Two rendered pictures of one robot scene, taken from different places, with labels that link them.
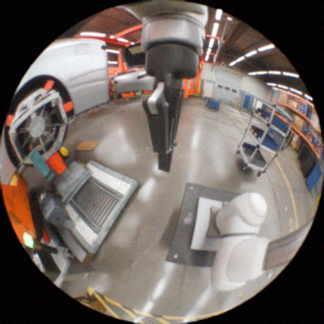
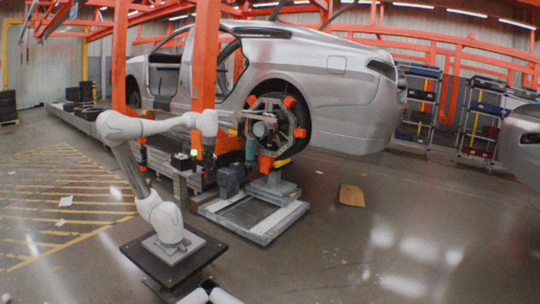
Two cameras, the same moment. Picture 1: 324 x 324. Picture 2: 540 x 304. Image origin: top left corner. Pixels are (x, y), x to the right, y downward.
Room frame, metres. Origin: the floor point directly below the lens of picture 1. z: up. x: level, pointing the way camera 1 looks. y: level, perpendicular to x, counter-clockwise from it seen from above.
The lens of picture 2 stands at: (0.80, -1.42, 1.31)
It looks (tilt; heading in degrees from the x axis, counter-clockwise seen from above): 17 degrees down; 100
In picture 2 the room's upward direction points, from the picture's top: 4 degrees clockwise
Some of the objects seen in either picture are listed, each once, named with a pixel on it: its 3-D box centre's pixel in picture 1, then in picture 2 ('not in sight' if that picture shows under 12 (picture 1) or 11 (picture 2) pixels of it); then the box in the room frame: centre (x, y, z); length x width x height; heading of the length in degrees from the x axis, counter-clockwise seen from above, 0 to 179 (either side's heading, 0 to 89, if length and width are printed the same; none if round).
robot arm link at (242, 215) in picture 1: (242, 215); (168, 220); (0.03, -0.33, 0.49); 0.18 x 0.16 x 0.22; 156
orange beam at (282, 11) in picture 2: not in sight; (280, 10); (-0.13, 3.66, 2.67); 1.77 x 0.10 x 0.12; 158
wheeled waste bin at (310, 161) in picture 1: (308, 166); not in sight; (0.11, -5.71, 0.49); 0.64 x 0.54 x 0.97; 62
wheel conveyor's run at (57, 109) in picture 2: not in sight; (71, 113); (-6.53, 3.74, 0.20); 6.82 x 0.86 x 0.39; 158
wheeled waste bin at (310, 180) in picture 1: (314, 178); not in sight; (-0.47, -5.51, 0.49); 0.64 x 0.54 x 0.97; 79
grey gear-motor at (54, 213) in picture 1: (55, 206); (235, 179); (0.03, 0.94, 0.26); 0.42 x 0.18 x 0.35; 68
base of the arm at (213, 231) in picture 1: (225, 218); (173, 240); (0.06, -0.34, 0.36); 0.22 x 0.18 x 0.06; 159
